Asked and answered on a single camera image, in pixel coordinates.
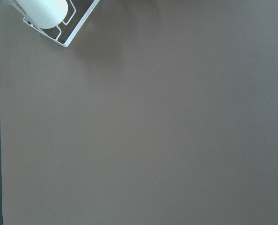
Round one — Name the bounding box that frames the white cup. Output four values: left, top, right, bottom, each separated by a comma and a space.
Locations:
17, 0, 68, 29

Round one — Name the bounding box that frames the white wire cup rack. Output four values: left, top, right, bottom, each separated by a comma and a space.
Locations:
15, 0, 99, 47

